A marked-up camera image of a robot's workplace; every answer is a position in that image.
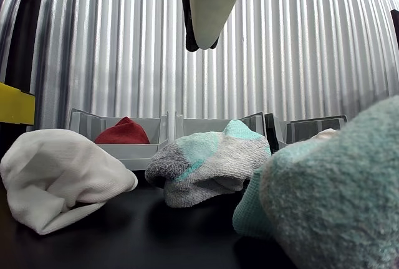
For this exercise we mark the white sock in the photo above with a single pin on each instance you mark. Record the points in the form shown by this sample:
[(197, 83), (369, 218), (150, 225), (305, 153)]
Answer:
[(325, 132), (62, 163)]

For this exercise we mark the grey plastic bin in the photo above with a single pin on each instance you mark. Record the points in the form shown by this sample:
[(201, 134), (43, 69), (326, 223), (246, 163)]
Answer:
[(311, 129), (137, 157), (199, 127)]

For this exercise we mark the black flat panel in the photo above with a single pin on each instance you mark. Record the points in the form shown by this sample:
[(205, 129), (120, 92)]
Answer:
[(395, 29)]

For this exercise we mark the teal and grey sock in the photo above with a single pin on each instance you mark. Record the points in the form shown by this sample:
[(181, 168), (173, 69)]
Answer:
[(212, 163), (327, 203)]

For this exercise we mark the dark red sock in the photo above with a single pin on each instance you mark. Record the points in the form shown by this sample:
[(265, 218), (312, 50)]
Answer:
[(124, 132)]

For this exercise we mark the yellow box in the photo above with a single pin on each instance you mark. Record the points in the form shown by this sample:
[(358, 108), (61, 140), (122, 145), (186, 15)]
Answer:
[(15, 104)]

